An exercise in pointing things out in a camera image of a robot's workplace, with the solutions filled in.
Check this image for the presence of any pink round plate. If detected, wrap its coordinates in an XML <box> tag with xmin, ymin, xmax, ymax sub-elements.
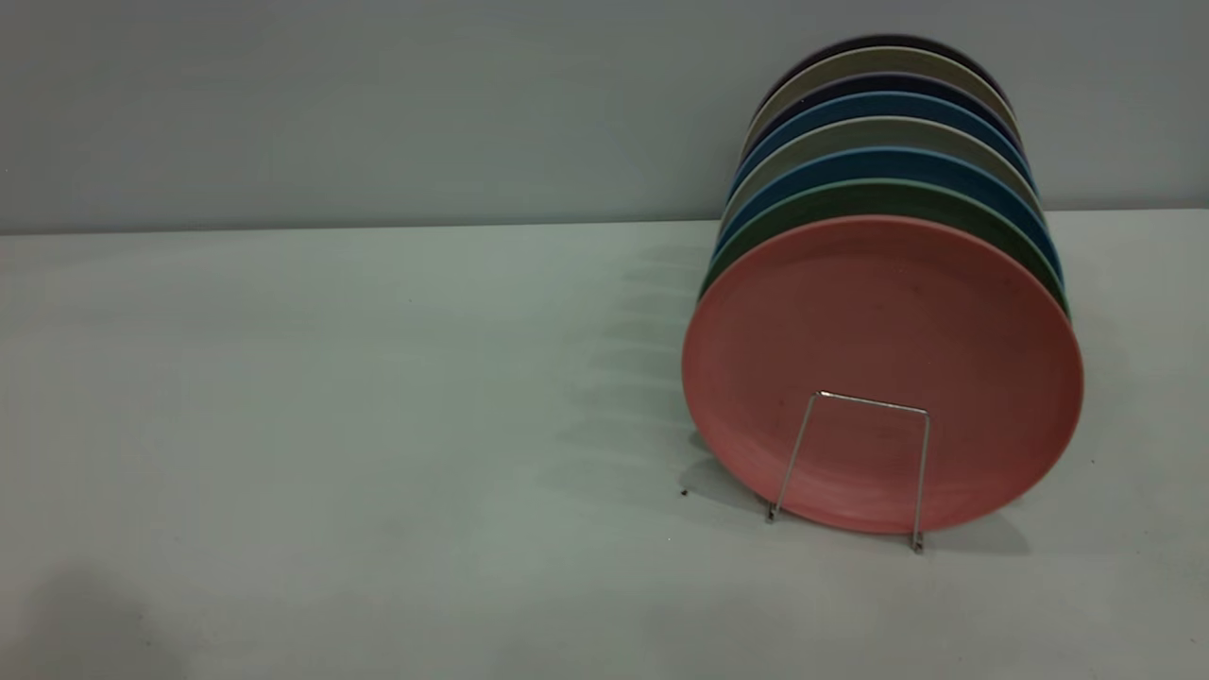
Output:
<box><xmin>681</xmin><ymin>214</ymin><xmax>1085</xmax><ymax>536</ymax></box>

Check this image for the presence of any teal green plate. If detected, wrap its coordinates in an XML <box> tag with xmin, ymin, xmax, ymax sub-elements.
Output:
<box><xmin>697</xmin><ymin>178</ymin><xmax>1071</xmax><ymax>313</ymax></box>

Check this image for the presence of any bright blue plate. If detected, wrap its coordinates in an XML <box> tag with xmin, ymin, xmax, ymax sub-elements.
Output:
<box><xmin>710</xmin><ymin>146</ymin><xmax>1065</xmax><ymax>284</ymax></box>

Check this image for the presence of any beige plate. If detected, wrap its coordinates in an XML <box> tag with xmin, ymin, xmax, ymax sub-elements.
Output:
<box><xmin>718</xmin><ymin>115</ymin><xmax>1045</xmax><ymax>223</ymax></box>
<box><xmin>746</xmin><ymin>45</ymin><xmax>1019</xmax><ymax>133</ymax></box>

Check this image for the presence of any dark blue plate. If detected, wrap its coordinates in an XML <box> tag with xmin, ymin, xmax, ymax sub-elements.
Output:
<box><xmin>727</xmin><ymin>91</ymin><xmax>1035</xmax><ymax>190</ymax></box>

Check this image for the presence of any dark purple plate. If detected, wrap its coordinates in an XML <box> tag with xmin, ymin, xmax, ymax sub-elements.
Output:
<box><xmin>760</xmin><ymin>34</ymin><xmax>1012</xmax><ymax>105</ymax></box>

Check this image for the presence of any metal wire plate rack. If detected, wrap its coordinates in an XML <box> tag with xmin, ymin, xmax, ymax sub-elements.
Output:
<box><xmin>765</xmin><ymin>389</ymin><xmax>933</xmax><ymax>554</ymax></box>

